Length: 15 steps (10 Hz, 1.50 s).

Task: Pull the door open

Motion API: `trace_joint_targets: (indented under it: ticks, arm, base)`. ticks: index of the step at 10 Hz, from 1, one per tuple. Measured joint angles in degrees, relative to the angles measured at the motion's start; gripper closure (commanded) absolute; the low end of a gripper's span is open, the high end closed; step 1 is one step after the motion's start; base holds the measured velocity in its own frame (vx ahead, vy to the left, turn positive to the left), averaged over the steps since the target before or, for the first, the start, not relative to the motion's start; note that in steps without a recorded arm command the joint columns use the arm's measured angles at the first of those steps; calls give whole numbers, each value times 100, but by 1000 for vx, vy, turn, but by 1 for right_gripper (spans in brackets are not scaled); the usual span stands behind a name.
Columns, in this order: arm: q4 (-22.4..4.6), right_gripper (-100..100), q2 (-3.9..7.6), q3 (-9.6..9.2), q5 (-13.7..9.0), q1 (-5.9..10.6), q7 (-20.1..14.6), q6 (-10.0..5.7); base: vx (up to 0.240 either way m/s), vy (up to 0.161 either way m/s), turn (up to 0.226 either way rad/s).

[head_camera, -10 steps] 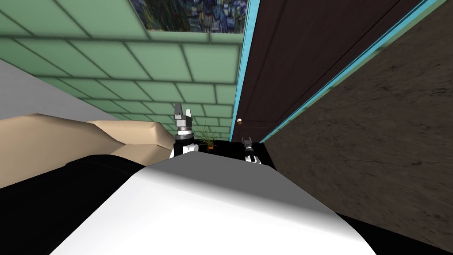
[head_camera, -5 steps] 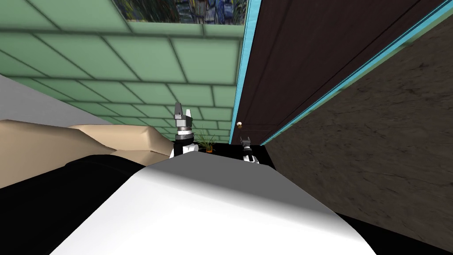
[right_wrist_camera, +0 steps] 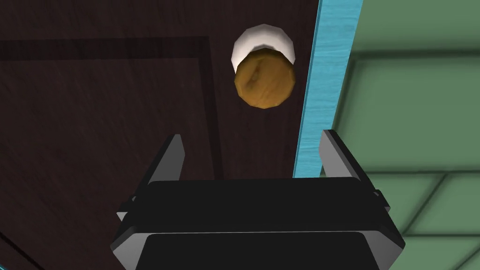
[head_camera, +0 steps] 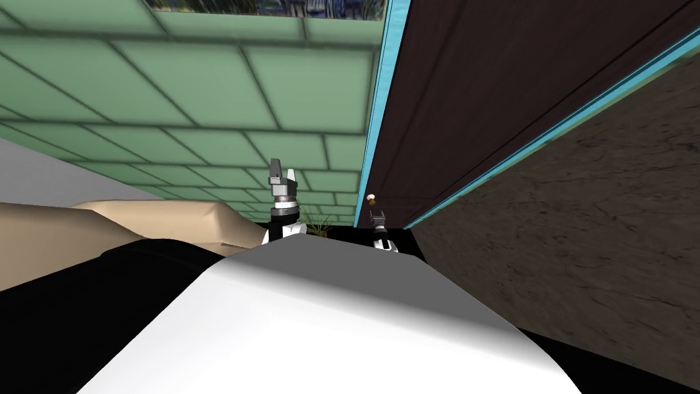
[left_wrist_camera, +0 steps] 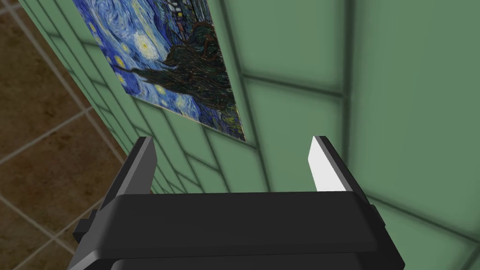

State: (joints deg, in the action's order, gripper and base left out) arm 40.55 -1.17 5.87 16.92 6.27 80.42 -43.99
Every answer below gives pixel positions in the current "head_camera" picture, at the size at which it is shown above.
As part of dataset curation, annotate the dark brown door leaf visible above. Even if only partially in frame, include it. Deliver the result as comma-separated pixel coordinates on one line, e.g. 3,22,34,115
358,0,700,231

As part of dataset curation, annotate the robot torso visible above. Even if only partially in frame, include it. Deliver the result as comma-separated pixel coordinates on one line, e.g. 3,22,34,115
76,234,584,394

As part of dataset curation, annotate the green potted plant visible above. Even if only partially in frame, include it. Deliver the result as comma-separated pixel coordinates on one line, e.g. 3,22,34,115
299,209,336,239

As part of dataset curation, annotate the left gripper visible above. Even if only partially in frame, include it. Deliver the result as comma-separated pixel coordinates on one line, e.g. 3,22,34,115
267,158,299,196

